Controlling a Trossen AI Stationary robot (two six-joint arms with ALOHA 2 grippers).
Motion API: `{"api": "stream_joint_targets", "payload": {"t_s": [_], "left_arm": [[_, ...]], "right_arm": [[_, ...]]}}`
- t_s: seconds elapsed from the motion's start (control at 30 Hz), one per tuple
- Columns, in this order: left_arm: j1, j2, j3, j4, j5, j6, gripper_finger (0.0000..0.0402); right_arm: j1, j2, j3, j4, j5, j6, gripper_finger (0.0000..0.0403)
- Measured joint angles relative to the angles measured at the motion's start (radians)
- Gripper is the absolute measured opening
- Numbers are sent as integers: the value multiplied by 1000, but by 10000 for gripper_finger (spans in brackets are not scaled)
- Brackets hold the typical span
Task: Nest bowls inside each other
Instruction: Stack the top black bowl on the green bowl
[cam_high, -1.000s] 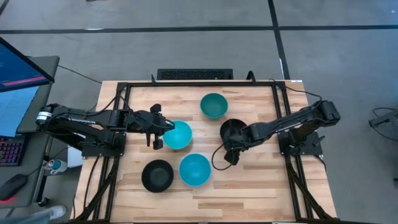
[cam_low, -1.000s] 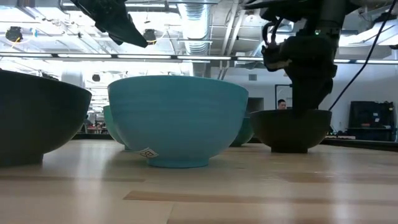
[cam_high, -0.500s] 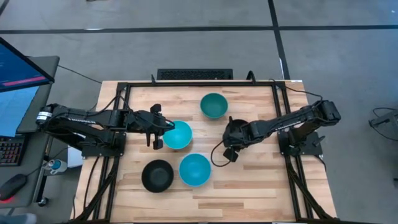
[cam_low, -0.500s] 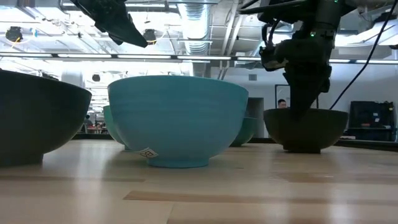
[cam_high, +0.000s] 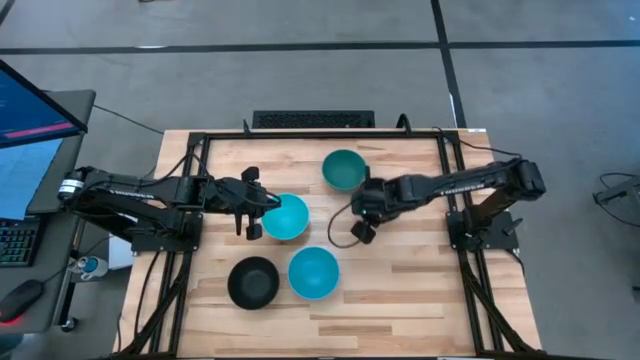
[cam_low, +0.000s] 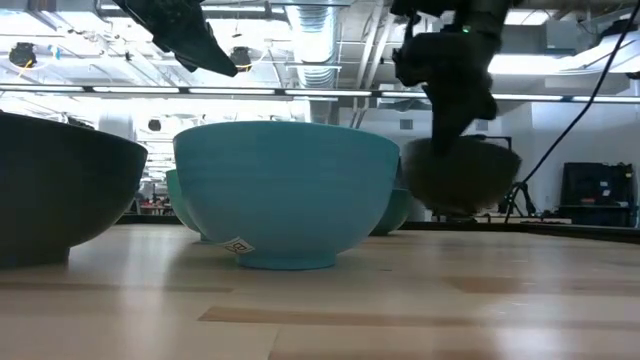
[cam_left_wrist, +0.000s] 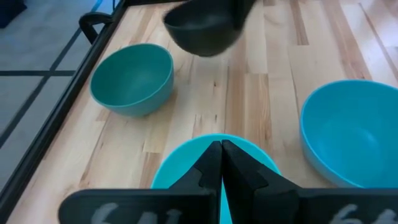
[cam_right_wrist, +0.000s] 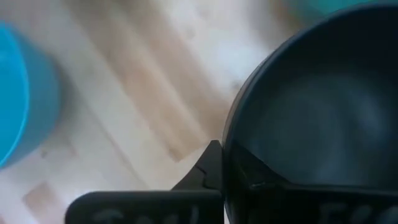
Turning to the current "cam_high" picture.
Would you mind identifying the blue plastic bowl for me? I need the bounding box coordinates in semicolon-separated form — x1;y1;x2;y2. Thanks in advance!
287;245;341;301

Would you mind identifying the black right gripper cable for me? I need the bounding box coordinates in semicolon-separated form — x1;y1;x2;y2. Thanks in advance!
327;199;362;250

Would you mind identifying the backlit black keyboard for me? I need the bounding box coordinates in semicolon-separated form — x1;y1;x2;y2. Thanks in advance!
0;217;42;268

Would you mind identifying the light blue screen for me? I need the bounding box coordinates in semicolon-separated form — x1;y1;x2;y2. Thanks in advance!
0;138;64;221

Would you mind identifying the white box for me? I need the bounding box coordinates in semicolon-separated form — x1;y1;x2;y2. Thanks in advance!
108;234;134;272

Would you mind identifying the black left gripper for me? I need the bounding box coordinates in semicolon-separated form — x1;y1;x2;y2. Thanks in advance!
215;166;283;242

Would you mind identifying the black stand with cables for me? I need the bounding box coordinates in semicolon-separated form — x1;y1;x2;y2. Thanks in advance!
592;172;640;229

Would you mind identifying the dark green plastic bowl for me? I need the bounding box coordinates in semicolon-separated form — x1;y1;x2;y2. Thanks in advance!
321;148;368;193

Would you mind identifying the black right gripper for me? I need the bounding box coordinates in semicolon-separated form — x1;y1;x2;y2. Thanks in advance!
349;166;402;246

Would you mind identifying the black computer monitor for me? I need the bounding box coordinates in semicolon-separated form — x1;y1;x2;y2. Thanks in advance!
0;58;89;150

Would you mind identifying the grey desk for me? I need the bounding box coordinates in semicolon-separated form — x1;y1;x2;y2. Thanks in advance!
0;89;97;336

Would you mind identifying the black aluminium table frame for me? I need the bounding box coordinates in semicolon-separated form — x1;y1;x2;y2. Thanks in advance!
112;128;542;360

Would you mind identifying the black plastic bowl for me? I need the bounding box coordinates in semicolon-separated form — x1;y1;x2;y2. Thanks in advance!
227;256;281;311

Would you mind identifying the black floor cable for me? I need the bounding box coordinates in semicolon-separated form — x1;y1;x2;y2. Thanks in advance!
92;103;166;136

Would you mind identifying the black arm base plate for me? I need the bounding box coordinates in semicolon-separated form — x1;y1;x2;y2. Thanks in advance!
130;212;204;253
446;209;521;253

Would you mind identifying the black computer mouse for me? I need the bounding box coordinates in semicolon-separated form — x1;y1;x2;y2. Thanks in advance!
0;278;45;324

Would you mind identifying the black keyboard at table edge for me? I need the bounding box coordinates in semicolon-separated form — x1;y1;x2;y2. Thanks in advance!
251;109;376;130

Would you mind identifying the turquoise plastic bowl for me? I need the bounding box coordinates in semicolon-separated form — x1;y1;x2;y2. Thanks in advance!
260;193;311;242

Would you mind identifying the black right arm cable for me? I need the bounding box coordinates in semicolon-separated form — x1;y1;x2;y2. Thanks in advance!
432;125;524;161

